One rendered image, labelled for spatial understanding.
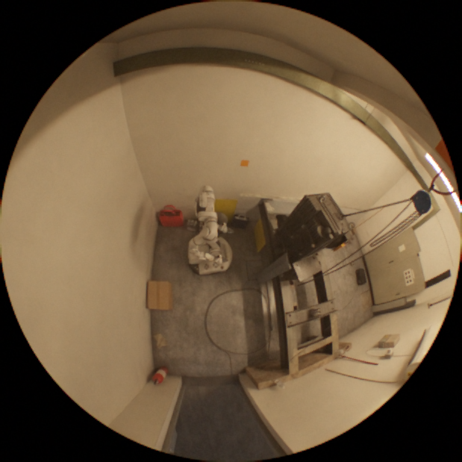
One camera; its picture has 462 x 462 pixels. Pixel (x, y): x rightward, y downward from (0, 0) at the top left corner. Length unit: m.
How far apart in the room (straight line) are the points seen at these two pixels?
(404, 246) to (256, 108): 3.95
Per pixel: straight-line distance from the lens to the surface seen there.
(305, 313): 2.23
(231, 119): 1.68
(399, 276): 4.33
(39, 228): 1.04
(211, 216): 1.18
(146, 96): 1.73
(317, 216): 1.58
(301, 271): 1.97
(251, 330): 2.60
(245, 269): 2.61
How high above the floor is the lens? 2.47
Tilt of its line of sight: 60 degrees down
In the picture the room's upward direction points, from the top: 18 degrees clockwise
